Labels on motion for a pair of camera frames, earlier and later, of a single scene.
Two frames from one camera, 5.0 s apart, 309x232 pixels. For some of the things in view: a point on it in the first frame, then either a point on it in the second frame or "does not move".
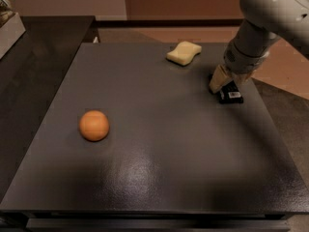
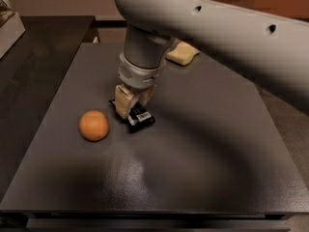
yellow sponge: [183, 53] does not move
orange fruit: [94, 125] does not move
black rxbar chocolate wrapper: [228, 94] -> [139, 118]
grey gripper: [240, 62] -> [137, 75]
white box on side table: [10, 33] does not move
